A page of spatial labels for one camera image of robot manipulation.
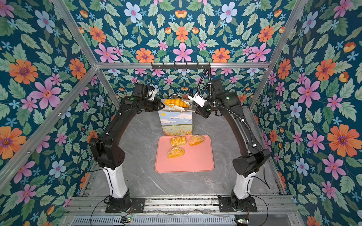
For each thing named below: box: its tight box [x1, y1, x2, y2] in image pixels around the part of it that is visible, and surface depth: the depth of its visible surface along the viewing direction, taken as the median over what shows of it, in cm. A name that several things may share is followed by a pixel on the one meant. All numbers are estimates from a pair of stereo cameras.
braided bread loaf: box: [170, 136, 187, 147], surface depth 96 cm
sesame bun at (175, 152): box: [166, 146, 185, 159], surface depth 90 cm
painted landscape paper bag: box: [157, 100, 194, 137], surface depth 90 cm
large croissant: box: [164, 98, 190, 109], surface depth 82 cm
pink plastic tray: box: [154, 135, 215, 173], surface depth 93 cm
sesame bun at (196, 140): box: [189, 134, 205, 146], surface depth 97 cm
